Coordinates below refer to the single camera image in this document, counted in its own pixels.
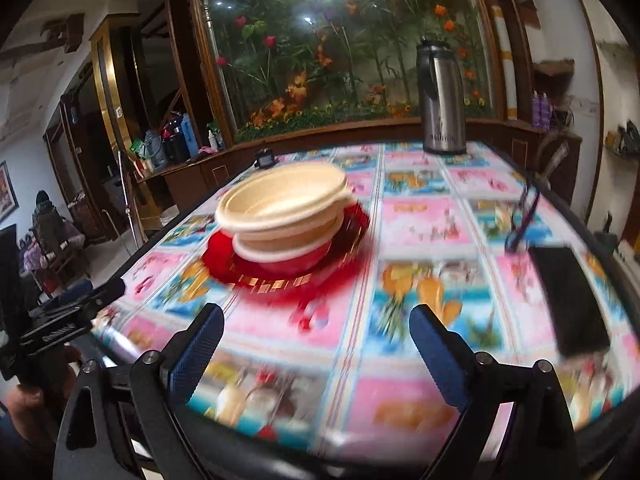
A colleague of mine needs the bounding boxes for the large beige plastic bowl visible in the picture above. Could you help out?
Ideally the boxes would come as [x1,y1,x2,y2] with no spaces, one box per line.
[232,210,344,263]

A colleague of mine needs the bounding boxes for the beige bowl with lip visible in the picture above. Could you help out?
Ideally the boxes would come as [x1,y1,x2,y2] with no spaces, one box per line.
[215,162,354,233]

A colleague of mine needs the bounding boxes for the person left hand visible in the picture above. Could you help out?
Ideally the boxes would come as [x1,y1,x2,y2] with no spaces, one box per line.
[6,346,81,444]

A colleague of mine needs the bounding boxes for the seated person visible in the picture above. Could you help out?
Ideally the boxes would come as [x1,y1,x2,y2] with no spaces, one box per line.
[32,190,86,269]

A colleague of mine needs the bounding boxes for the black smartphone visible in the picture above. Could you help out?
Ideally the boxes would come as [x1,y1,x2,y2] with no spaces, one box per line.
[528,246,611,358]

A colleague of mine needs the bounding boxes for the colourful patterned tablecloth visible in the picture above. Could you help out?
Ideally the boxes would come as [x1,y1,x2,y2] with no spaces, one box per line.
[94,143,639,464]

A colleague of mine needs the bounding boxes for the small black device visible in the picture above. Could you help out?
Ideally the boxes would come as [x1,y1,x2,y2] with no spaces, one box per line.
[254,148,277,170]

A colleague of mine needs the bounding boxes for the stainless steel thermos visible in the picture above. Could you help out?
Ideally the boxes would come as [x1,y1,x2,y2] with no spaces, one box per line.
[416,38,466,155]

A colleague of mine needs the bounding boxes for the flower painting panel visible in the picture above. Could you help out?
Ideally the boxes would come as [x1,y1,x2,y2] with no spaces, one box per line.
[202,0,495,143]

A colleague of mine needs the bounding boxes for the black tracker camera box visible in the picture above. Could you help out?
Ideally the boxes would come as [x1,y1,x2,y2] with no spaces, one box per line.
[0,224,29,340]

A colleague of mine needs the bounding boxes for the framed wall picture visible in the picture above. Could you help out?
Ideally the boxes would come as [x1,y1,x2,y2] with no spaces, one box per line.
[0,162,18,221]

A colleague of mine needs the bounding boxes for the purple frame eyeglasses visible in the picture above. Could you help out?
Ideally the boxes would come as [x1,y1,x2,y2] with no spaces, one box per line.
[504,142,570,254]

